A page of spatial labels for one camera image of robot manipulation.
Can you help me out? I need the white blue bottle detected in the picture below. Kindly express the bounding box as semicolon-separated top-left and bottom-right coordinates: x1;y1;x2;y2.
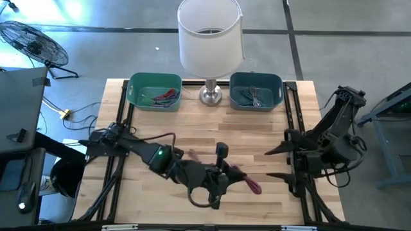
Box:
40;175;58;196

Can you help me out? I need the dark gray desk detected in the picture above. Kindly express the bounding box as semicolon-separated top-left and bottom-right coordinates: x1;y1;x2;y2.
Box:
0;147;46;228

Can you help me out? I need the dark teal plastic bin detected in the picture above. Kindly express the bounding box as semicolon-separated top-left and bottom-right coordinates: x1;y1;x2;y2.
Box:
229;71;284;112

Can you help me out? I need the small black desk clip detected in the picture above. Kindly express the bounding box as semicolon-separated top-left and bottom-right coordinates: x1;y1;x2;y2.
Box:
5;128;28;144

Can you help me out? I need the silver lamp white shade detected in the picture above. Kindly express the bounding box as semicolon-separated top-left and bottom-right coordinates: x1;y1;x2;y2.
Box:
177;0;247;107

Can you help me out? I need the blue-gray metal frame table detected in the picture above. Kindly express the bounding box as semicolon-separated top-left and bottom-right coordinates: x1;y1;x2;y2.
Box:
354;81;411;189

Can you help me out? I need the black computer mouse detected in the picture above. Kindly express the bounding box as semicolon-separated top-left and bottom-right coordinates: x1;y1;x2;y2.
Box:
15;181;37;214

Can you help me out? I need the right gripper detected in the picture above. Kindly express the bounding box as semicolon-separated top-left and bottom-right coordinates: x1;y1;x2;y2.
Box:
263;130;325;198

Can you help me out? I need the green plastic bin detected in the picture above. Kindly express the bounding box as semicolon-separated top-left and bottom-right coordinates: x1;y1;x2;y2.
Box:
126;72;183;113

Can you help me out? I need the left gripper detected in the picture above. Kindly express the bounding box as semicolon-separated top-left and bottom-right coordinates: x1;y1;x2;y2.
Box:
176;142;247;209

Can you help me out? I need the black aluminium table frame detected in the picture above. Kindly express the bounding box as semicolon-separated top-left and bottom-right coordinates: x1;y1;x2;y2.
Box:
73;78;346;225

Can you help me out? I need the teal black striped USB cable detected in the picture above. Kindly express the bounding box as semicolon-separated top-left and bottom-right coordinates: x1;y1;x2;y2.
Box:
243;96;267;108

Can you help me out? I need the maroon black USB cable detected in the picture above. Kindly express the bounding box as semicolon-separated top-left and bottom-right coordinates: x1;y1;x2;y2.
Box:
230;164;263;196

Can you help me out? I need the black floor fan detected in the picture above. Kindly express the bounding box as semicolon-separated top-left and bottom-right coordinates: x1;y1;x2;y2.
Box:
0;21;80;80

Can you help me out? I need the red USB cable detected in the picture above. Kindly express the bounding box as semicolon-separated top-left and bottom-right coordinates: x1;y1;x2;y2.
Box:
153;89;177;101

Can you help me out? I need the white aluminium bracket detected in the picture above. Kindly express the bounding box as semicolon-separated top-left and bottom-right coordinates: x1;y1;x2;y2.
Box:
101;224;139;231
281;225;318;231

